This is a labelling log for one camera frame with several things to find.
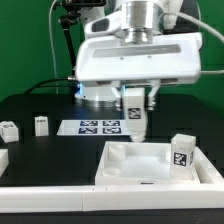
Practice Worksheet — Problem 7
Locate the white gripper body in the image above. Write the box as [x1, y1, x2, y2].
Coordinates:
[76, 32, 202, 87]

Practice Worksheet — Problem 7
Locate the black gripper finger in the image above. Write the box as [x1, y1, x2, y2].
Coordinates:
[112, 87, 123, 111]
[147, 81, 161, 110]

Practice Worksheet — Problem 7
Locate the white square table top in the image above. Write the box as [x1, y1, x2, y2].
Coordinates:
[95, 141, 200, 185]

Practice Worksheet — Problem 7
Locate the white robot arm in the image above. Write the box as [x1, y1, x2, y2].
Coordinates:
[62, 0, 202, 111]

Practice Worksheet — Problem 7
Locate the white marker sheet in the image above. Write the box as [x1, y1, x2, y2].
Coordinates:
[57, 120, 129, 136]

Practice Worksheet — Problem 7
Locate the white U-shaped obstacle fence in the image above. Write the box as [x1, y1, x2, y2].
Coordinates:
[0, 151, 224, 213]

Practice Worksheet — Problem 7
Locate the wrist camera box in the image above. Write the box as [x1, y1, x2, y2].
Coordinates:
[84, 12, 122, 38]

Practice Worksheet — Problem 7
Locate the black cable at base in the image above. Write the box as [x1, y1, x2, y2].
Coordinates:
[25, 75, 80, 95]

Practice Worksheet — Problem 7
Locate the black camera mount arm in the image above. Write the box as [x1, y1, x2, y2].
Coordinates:
[59, 0, 81, 75]

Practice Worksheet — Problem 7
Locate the white cable left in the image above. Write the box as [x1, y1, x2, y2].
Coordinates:
[48, 0, 60, 95]

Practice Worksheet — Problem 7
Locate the grey cable right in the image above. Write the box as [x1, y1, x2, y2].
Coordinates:
[163, 11, 224, 76]

